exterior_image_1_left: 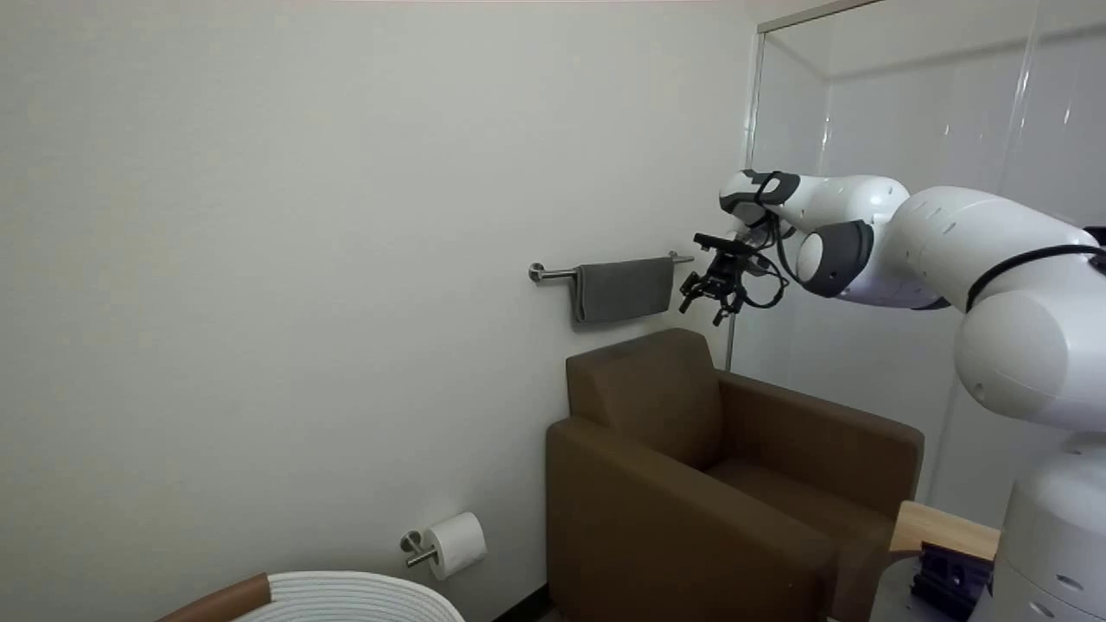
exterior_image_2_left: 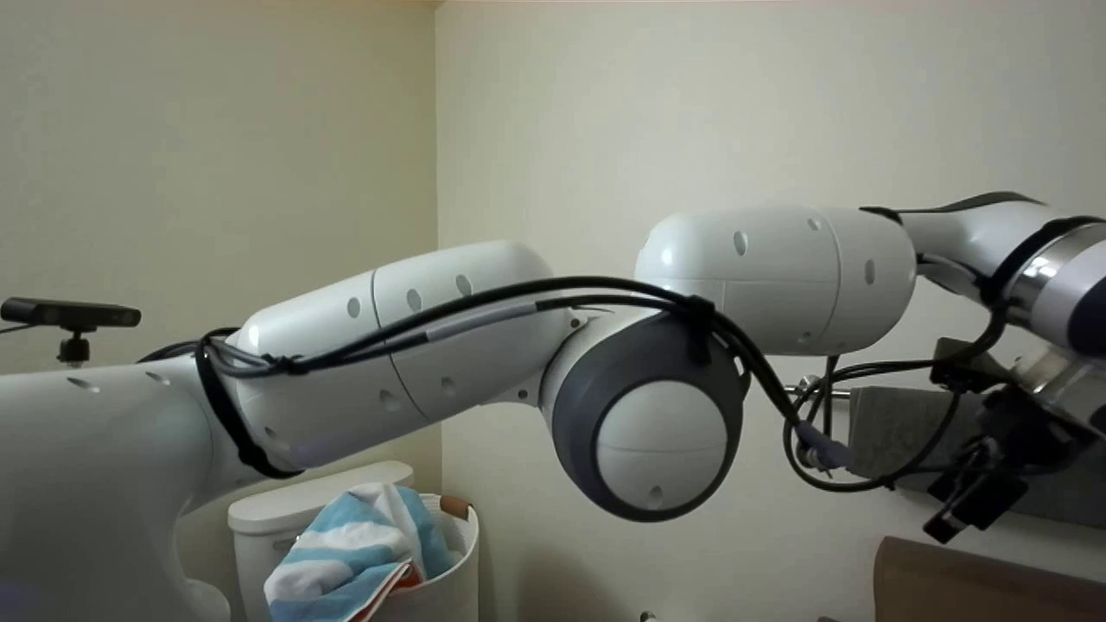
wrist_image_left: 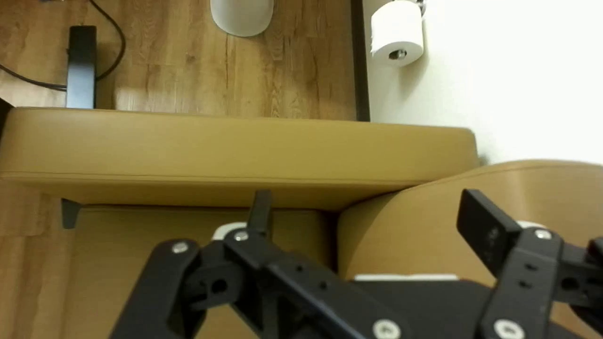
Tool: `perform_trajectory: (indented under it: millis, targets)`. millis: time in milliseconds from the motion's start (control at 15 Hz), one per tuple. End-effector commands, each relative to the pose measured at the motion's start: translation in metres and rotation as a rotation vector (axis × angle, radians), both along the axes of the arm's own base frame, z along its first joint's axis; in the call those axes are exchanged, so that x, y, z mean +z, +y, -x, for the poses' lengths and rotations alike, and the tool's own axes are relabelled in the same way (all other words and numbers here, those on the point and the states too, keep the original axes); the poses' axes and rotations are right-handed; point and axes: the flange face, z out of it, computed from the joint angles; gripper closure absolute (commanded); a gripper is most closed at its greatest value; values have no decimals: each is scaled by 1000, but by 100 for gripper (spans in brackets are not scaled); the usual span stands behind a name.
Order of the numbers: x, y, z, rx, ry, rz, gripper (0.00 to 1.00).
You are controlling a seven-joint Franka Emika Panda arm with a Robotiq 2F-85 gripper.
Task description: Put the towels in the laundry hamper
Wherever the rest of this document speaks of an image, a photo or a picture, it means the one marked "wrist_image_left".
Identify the white toilet paper roll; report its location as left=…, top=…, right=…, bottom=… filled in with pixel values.
left=369, top=0, right=427, bottom=68

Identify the black metal stand leg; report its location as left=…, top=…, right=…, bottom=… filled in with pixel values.
left=64, top=25, right=99, bottom=111

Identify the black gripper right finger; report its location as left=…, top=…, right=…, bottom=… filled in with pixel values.
left=454, top=187, right=603, bottom=339

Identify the black floor cable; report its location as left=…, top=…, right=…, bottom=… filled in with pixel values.
left=0, top=0, right=128, bottom=95

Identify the brown armchair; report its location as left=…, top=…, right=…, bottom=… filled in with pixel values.
left=0, top=106, right=603, bottom=339

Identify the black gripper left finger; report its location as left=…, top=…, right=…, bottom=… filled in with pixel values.
left=109, top=189, right=403, bottom=339

